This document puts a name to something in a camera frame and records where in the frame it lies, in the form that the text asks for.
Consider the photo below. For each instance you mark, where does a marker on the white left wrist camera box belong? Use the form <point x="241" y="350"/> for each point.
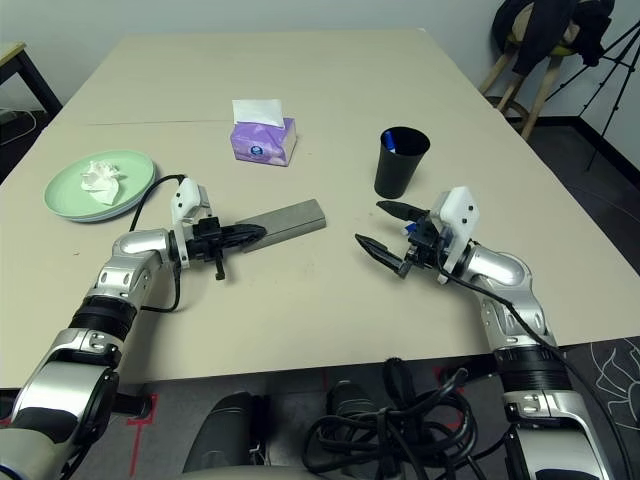
<point x="187" y="200"/>

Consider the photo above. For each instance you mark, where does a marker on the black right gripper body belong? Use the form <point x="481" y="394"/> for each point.
<point x="425" y="245"/>

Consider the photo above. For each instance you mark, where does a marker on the dark right robot leg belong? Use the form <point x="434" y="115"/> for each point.
<point x="350" y="397"/>

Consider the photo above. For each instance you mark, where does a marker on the black bracket under table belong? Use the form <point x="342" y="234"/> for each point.
<point x="135" y="405"/>

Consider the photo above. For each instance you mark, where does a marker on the white tissue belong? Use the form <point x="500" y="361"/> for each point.
<point x="102" y="182"/>

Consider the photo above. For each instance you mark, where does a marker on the dark robot leg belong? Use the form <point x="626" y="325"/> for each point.
<point x="225" y="435"/>
<point x="350" y="397"/>

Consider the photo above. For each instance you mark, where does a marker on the black jacket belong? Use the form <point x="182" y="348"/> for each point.
<point x="550" y="30"/>

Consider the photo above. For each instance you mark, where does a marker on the black cup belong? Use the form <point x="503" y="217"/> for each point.
<point x="397" y="170"/>

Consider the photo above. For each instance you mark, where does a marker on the purple tissue pack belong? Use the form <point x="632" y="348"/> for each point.
<point x="262" y="142"/>

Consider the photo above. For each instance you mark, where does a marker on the blue plate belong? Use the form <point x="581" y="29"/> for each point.
<point x="145" y="195"/>

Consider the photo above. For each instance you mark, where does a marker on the white marker blue cap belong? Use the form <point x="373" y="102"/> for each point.
<point x="410" y="229"/>
<point x="390" y="142"/>

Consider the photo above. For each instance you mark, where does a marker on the beige cloth bag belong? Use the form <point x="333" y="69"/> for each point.
<point x="520" y="22"/>

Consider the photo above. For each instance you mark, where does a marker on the grey glasses case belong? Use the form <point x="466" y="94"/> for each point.
<point x="295" y="217"/>

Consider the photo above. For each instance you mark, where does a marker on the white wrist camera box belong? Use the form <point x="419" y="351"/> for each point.
<point x="187" y="200"/>
<point x="460" y="215"/>

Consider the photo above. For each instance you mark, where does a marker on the dark left robot leg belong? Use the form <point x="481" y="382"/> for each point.
<point x="225" y="435"/>

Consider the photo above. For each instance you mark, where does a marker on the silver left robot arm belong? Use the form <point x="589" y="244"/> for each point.
<point x="115" y="295"/>

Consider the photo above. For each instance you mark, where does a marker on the black tripod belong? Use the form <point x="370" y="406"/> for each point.
<point x="617" y="75"/>

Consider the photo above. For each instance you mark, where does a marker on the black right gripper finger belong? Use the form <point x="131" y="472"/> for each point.
<point x="382" y="252"/>
<point x="402" y="210"/>

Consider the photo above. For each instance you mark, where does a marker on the wooden stool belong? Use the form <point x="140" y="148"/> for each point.
<point x="542" y="90"/>

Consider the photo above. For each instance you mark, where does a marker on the dark floral floor mat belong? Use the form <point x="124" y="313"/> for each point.
<point x="615" y="390"/>

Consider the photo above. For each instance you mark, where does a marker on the green plate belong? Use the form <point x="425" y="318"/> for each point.
<point x="65" y="192"/>

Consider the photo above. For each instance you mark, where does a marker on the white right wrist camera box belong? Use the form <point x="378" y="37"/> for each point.
<point x="460" y="215"/>

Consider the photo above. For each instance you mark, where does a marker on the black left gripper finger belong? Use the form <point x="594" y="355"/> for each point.
<point x="242" y="230"/>
<point x="240" y="242"/>

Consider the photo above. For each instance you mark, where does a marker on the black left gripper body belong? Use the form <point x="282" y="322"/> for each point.
<point x="205" y="240"/>

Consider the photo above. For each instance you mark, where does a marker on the side table black frame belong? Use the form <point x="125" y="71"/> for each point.
<point x="12" y="55"/>

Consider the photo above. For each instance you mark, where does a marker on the yellow-green stool cushion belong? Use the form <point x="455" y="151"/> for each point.
<point x="562" y="50"/>

